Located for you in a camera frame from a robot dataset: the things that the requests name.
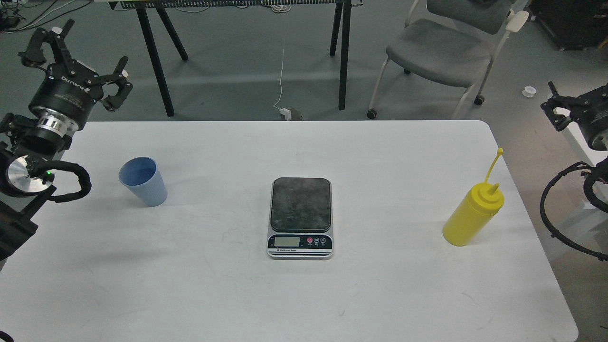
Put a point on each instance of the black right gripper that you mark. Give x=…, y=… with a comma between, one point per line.
x=589, y=111

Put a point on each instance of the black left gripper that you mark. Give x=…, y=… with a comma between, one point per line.
x=64, y=92

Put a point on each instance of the blue ribbed plastic cup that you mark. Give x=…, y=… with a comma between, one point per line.
x=143, y=178

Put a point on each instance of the yellow squeeze bottle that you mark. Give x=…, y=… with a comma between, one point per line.
x=480, y=204

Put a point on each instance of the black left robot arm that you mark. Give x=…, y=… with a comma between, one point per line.
x=28, y=165

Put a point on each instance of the black digital kitchen scale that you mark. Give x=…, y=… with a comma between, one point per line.
x=301, y=219

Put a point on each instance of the small white spool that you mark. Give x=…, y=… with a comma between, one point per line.
x=529, y=91

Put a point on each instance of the black cabinet in corner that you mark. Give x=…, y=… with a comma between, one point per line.
x=573, y=24

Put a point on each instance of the grey office chair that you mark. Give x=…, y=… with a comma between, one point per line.
x=447, y=55

